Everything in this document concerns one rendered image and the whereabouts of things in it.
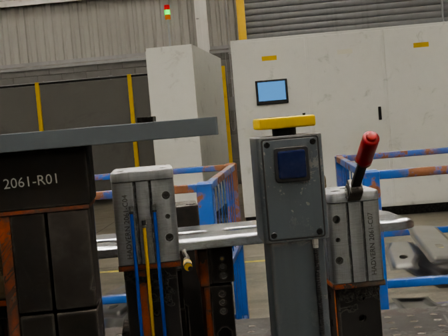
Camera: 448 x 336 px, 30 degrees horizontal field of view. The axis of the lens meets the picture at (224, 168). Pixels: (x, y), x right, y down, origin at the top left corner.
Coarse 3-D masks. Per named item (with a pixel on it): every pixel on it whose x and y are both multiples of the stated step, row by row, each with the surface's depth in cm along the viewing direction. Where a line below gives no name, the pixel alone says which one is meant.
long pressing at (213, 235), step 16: (224, 224) 131; (240, 224) 129; (256, 224) 127; (384, 224) 117; (400, 224) 117; (112, 240) 125; (192, 240) 115; (208, 240) 115; (224, 240) 115; (240, 240) 115; (256, 240) 115; (112, 256) 114
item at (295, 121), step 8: (256, 120) 90; (264, 120) 87; (272, 120) 87; (280, 120) 88; (288, 120) 88; (296, 120) 88; (304, 120) 88; (312, 120) 88; (256, 128) 90; (264, 128) 87; (272, 128) 88; (280, 128) 88; (288, 128) 89
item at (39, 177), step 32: (0, 160) 84; (32, 160) 85; (64, 160) 85; (0, 192) 85; (32, 192) 85; (64, 192) 85; (0, 224) 85; (32, 224) 85; (64, 224) 86; (32, 256) 86; (64, 256) 86; (96, 256) 91; (32, 288) 86; (64, 288) 86; (96, 288) 87; (32, 320) 86; (64, 320) 86; (96, 320) 86
